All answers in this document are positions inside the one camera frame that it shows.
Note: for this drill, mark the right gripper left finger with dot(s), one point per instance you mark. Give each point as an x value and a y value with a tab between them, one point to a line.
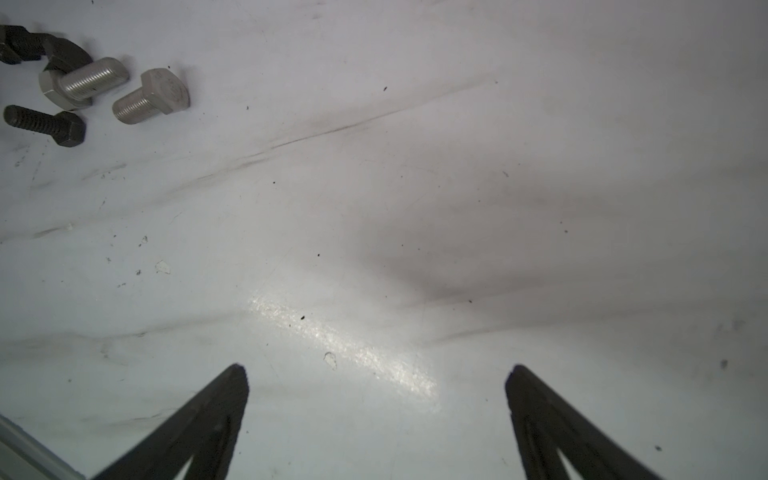
199	438

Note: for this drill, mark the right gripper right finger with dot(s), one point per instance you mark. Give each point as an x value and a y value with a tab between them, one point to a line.
547	429

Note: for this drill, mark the black socket screw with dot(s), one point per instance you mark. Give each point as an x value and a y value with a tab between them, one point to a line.
65	128

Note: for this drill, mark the short silver hex bolt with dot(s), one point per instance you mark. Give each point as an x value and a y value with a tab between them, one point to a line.
161	92

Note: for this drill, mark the long silver hex bolt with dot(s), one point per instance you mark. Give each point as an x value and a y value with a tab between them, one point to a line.
75	90

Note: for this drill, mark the black hex bolt rear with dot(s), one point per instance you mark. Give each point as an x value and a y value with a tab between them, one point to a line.
19	45

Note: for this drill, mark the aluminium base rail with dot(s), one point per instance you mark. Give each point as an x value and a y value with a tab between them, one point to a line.
23	457

